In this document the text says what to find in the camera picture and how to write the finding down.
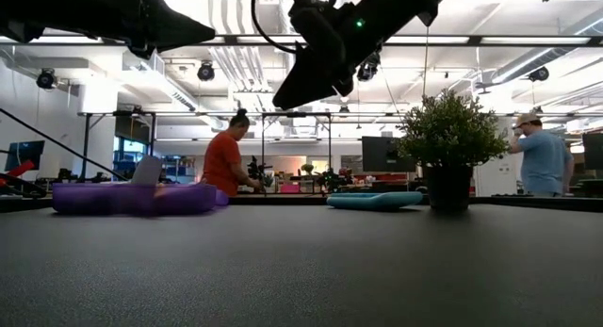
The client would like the purple plastic pencil case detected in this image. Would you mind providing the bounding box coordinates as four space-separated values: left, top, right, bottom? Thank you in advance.
51 182 230 218

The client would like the monitor with blue screen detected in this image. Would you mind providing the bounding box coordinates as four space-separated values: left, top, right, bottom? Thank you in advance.
4 139 46 172

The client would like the black background monitor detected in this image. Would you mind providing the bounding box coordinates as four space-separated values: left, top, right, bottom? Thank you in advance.
361 136 418 174
582 132 603 172

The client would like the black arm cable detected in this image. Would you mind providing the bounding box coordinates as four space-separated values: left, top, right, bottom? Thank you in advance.
251 0 302 55
0 107 131 183

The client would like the white building pillar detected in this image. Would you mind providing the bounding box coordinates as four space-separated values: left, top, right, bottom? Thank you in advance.
473 117 517 197

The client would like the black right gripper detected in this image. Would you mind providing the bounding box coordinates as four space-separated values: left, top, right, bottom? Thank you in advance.
271 0 407 111

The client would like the red strip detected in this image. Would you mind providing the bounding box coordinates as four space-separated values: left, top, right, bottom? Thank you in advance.
0 159 35 187

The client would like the black background rig frame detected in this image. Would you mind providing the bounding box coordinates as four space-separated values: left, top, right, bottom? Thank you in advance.
261 111 334 196

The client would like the person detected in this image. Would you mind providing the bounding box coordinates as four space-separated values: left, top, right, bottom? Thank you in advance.
202 108 263 198
508 112 577 198

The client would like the potted plant in black pot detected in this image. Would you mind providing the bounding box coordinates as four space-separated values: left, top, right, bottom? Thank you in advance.
395 89 513 213

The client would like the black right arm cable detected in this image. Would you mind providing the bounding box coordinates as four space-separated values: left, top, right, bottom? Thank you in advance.
251 0 302 55

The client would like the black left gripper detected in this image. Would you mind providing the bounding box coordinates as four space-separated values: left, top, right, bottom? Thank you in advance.
0 0 217 59

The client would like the black table mat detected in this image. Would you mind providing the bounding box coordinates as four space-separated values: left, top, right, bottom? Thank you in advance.
0 197 603 327

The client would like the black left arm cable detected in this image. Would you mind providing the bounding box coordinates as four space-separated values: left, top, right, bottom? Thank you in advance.
0 107 131 183

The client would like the light blue calculator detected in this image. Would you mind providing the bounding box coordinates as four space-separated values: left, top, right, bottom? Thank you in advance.
326 190 424 212

